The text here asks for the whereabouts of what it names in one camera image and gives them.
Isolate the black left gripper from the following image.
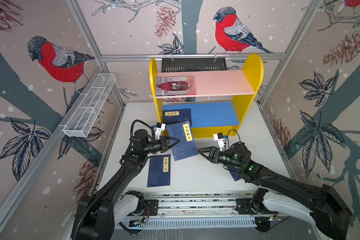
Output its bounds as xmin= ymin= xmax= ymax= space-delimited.
xmin=142 ymin=135 xmax=179 ymax=155

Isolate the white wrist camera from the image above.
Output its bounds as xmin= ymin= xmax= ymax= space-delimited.
xmin=153 ymin=123 xmax=166 ymax=140
xmin=213 ymin=133 xmax=226 ymax=151

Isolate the white wire mesh tray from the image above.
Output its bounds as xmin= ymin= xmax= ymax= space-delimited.
xmin=63 ymin=73 xmax=116 ymax=138

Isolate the black corrugated cable conduit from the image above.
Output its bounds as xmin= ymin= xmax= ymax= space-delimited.
xmin=70 ymin=119 xmax=157 ymax=240

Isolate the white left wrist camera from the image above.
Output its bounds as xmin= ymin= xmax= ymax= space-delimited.
xmin=153 ymin=123 xmax=166 ymax=140

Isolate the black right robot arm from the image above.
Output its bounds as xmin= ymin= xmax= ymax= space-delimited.
xmin=198 ymin=142 xmax=352 ymax=240

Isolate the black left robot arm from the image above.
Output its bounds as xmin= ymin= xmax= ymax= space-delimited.
xmin=71 ymin=129 xmax=180 ymax=240

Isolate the navy book yellow label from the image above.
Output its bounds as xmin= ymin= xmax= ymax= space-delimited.
xmin=147 ymin=155 xmax=171 ymax=188

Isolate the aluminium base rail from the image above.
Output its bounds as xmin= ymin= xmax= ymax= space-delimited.
xmin=77 ymin=190 xmax=325 ymax=230

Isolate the red silver illustrated book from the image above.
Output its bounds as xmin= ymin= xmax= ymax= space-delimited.
xmin=156 ymin=76 xmax=197 ymax=97

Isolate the black slotted vent box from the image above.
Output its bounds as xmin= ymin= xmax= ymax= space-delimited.
xmin=162 ymin=58 xmax=227 ymax=73

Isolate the yellow blue pink bookshelf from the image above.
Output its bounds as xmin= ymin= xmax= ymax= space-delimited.
xmin=150 ymin=54 xmax=264 ymax=139

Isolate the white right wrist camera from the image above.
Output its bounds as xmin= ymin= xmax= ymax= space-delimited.
xmin=213 ymin=133 xmax=226 ymax=151

